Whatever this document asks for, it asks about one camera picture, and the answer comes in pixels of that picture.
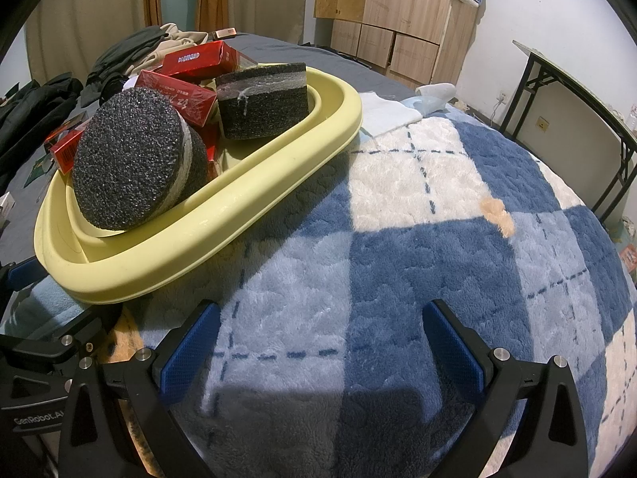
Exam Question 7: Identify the wooden wardrobe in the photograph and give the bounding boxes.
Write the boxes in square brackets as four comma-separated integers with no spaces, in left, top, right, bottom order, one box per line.
[313,0,486,88]

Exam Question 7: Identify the green card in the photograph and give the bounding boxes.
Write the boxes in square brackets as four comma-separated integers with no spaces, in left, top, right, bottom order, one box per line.
[25,157,55,185]

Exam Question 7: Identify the dark green clothes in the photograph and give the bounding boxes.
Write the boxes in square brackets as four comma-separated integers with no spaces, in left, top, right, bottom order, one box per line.
[87,27,170,85]

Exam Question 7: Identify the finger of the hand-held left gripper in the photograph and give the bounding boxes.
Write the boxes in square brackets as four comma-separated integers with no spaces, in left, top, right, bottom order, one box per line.
[0,259,41,304]
[60,304,123,359]

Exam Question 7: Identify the beige curtain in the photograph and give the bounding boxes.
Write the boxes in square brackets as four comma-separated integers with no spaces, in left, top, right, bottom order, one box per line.
[27,0,309,68]

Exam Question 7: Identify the black clothes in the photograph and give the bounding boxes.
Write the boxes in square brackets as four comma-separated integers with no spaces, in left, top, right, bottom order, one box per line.
[0,74,85,170]

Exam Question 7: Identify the dark red cigarette box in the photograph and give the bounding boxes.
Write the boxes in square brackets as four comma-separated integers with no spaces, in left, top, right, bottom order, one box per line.
[163,41,246,80]

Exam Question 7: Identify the black folding table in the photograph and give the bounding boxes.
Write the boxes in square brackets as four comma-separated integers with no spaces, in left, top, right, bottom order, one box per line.
[500,40,637,220]

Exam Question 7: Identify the red cigarette box white script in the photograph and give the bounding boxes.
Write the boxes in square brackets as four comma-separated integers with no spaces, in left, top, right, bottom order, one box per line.
[137,69,218,126]

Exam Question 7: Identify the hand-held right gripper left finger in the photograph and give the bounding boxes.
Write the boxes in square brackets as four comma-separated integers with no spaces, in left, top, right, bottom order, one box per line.
[59,299,222,478]

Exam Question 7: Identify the round black sponge disc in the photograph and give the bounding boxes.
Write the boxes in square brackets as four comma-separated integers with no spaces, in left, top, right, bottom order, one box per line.
[71,88,209,232]
[215,62,310,140]

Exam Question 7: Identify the yellow plastic basin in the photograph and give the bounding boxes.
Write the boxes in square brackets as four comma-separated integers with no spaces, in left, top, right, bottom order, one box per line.
[36,62,364,306]

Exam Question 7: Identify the light blue cloth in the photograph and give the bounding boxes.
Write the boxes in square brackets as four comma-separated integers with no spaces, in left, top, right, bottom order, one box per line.
[398,82,456,120]

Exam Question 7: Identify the beige cloth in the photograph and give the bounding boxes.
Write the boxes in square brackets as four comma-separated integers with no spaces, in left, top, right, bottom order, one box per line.
[134,22,210,68]

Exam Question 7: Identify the white cloth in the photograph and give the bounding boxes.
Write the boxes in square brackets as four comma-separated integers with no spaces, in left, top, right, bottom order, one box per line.
[356,90,424,135]

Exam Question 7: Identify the large red cigarette box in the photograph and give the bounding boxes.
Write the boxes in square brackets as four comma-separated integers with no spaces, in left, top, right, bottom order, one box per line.
[199,124,221,180]

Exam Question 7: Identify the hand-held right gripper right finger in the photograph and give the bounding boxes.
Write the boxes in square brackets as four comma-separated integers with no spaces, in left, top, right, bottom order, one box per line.
[422,299,589,478]

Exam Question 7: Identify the blue white plaid blanket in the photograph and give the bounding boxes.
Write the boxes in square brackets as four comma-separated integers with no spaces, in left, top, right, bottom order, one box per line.
[0,94,637,478]

